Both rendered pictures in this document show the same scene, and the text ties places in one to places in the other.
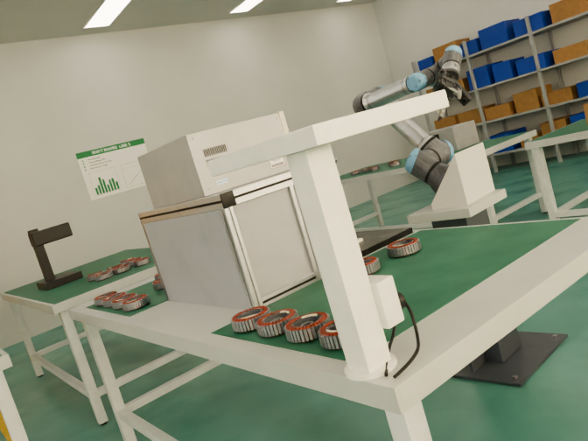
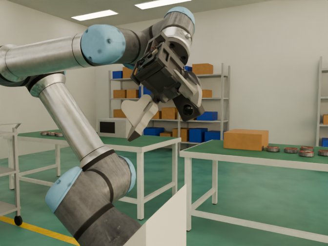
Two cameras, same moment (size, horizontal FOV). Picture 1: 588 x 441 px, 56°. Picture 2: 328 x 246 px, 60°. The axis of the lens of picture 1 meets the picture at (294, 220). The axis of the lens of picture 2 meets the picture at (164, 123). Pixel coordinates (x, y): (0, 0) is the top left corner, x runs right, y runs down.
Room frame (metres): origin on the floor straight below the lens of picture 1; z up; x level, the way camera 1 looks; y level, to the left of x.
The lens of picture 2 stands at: (1.83, -0.52, 1.19)
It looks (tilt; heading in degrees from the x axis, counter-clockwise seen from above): 4 degrees down; 334
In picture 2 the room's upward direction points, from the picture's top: straight up
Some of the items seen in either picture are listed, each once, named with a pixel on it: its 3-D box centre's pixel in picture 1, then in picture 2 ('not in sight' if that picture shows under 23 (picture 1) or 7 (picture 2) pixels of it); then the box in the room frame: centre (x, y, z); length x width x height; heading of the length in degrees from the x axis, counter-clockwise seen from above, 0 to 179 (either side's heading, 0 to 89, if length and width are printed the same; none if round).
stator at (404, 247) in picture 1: (403, 247); not in sight; (1.79, -0.32, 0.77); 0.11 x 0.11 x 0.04
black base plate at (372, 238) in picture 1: (315, 252); not in sight; (2.21, -0.05, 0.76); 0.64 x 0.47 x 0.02; 35
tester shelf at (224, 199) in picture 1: (227, 193); not in sight; (2.03, 0.20, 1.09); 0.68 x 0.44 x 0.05; 35
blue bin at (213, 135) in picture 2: not in sight; (216, 137); (6.95, -4.38, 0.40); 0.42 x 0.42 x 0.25; 35
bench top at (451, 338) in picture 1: (273, 281); not in sight; (2.07, 0.14, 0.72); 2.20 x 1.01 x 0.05; 35
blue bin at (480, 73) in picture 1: (486, 75); (149, 92); (8.37, -3.38, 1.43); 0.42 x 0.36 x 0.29; 123
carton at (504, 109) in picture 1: (504, 109); (155, 114); (8.26, -3.47, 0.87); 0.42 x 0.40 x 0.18; 34
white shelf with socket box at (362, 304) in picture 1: (351, 233); not in sight; (1.14, -0.11, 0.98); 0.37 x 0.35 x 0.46; 35
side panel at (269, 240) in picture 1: (274, 245); not in sight; (1.72, 0.08, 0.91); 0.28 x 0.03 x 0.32; 125
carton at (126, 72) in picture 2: (452, 52); (133, 72); (8.77, -3.11, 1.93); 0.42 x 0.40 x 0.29; 37
